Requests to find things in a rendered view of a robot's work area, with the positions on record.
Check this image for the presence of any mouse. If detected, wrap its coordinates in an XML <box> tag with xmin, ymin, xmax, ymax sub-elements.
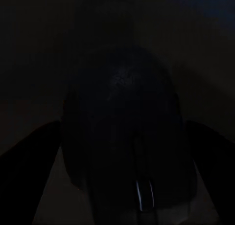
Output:
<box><xmin>60</xmin><ymin>43</ymin><xmax>197</xmax><ymax>225</ymax></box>

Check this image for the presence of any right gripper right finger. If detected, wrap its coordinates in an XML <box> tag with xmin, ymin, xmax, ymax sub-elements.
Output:
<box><xmin>185</xmin><ymin>120</ymin><xmax>235</xmax><ymax>225</ymax></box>

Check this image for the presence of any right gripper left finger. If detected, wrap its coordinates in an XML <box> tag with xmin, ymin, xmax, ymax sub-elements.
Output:
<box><xmin>0</xmin><ymin>120</ymin><xmax>61</xmax><ymax>225</ymax></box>

